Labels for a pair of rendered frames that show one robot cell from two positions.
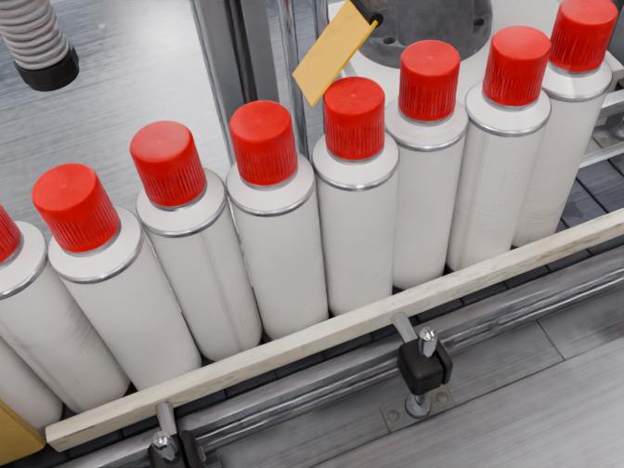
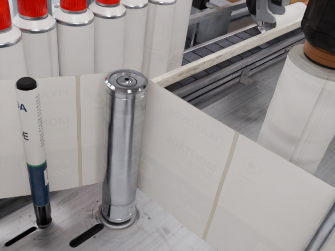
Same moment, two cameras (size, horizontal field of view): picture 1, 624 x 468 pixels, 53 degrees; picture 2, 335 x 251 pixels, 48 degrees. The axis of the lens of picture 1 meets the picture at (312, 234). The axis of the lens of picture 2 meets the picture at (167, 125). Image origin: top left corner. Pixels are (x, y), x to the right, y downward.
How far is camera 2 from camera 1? 27 cm
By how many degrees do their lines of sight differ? 28
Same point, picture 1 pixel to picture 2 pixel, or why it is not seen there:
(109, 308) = (6, 67)
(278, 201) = (82, 18)
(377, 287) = not seen: hidden behind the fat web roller
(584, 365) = (206, 111)
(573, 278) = (192, 86)
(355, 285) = not seen: hidden behind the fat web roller
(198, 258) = (45, 49)
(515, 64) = not seen: outside the picture
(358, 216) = (112, 34)
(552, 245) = (182, 69)
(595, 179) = (189, 57)
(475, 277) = (156, 81)
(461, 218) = (146, 55)
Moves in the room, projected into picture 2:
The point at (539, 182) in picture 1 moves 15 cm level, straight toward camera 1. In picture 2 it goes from (173, 39) to (174, 87)
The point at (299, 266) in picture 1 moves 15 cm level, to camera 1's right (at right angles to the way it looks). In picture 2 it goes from (87, 61) to (182, 47)
